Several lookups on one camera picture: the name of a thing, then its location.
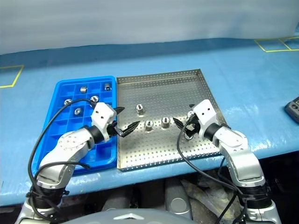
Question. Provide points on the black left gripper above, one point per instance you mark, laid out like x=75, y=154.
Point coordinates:
x=114, y=130

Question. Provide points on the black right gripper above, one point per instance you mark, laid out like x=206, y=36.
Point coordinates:
x=195, y=128

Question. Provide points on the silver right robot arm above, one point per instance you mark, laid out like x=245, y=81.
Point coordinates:
x=236, y=142

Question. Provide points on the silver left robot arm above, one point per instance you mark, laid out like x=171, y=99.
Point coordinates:
x=70, y=144

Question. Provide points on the blue compartment tray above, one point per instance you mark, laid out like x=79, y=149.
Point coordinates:
x=72, y=126

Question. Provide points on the metal nut on tray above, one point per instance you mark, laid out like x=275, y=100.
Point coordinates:
x=148, y=124
x=165, y=121

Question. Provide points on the perforated metal tray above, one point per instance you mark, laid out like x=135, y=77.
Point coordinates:
x=158, y=144

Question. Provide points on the crumpled grey plastic sheet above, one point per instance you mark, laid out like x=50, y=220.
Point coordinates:
x=205, y=193

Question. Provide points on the grey rounded housing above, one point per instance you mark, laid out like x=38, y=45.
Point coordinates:
x=116, y=202
x=177, y=198

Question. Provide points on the grey robot torso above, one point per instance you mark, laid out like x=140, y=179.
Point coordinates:
x=130, y=217

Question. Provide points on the black handheld device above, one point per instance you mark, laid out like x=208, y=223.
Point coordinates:
x=293, y=108

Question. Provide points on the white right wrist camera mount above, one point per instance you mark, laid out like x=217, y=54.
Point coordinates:
x=205, y=112

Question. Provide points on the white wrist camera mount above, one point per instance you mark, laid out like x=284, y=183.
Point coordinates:
x=102, y=114
x=205, y=112

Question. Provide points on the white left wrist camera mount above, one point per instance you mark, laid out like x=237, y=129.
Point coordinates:
x=102, y=114

